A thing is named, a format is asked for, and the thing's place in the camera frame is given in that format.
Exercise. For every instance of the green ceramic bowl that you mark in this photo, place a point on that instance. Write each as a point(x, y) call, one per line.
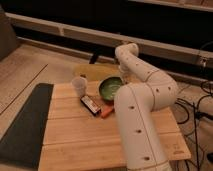
point(109, 87)

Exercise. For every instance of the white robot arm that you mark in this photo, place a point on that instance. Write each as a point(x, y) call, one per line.
point(133, 105)

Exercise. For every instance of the orange marker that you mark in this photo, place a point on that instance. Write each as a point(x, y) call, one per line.
point(106, 111)

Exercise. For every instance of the translucent plastic cup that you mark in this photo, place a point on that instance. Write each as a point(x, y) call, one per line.
point(80, 84)

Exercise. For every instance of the black floor mat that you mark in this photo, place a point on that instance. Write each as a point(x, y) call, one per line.
point(22, 143)

